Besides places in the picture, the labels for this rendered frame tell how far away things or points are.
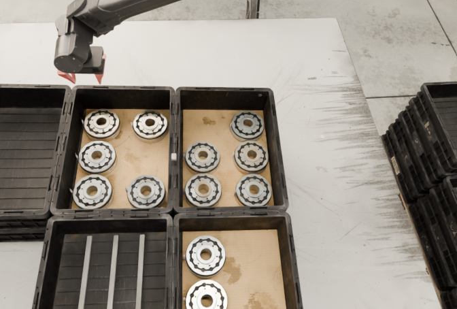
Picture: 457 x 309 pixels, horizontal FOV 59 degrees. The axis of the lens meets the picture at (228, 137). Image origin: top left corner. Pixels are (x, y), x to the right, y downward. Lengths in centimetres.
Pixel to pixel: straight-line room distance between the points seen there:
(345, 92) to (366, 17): 154
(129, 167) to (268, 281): 50
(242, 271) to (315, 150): 54
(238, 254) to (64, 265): 44
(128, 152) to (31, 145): 28
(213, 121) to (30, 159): 55
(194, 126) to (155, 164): 18
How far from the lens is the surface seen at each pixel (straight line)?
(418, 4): 342
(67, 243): 116
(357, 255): 134
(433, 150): 193
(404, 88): 278
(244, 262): 111
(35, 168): 127
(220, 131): 126
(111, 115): 127
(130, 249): 112
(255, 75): 158
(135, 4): 80
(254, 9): 193
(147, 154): 122
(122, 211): 105
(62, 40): 92
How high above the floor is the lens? 190
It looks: 59 degrees down
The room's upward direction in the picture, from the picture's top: 10 degrees clockwise
